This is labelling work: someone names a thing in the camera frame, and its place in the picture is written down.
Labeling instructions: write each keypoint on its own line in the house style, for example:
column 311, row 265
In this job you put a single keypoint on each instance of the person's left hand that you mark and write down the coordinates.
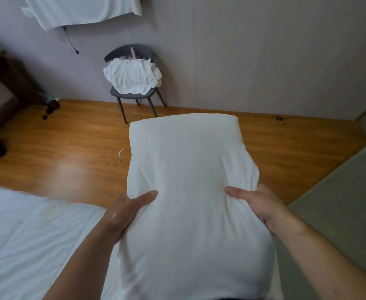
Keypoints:
column 120, row 214

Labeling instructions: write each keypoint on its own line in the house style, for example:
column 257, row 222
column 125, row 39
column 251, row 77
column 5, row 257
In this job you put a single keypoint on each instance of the person's right hand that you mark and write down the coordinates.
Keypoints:
column 264, row 206

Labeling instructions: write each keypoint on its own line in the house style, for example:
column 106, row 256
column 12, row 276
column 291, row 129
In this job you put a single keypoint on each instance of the person's left thumb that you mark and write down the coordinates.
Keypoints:
column 144, row 198

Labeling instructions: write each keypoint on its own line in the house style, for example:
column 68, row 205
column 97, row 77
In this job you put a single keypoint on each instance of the person's right thumb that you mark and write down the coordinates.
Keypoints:
column 237, row 193

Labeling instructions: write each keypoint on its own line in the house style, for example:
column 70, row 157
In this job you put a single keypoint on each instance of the white pillow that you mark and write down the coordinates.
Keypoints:
column 189, row 196

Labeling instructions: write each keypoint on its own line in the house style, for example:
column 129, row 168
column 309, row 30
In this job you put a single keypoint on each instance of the person's left forearm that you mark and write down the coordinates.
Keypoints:
column 84, row 262

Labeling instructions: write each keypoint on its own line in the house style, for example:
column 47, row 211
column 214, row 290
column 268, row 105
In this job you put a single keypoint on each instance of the person's right forearm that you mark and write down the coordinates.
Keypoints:
column 323, row 259

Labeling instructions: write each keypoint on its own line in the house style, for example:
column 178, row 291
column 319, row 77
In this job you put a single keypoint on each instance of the small black floor object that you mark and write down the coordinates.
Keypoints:
column 280, row 118

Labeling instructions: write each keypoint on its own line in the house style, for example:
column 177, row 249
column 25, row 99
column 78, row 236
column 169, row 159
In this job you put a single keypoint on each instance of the dark grey chair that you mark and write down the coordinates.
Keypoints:
column 129, row 90

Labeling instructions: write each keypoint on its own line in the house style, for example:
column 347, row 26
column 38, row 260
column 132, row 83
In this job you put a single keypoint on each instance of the white crumpled sheet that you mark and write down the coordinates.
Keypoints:
column 133, row 76

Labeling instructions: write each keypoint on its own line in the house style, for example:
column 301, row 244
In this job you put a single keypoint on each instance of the white bed duvet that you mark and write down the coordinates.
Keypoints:
column 29, row 243

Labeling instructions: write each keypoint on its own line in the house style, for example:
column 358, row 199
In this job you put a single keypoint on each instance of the dark bundle on floor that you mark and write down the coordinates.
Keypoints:
column 51, row 107

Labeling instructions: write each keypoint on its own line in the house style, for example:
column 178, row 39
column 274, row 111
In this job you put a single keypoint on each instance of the pink clothes hanger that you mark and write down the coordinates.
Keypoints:
column 133, row 53

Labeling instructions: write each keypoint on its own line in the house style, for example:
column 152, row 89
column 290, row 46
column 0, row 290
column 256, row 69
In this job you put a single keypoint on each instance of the dark wooden desk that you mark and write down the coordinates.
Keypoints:
column 1, row 81

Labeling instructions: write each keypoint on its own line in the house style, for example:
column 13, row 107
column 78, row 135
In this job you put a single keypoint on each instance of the white hanging cloth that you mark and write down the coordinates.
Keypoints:
column 79, row 9

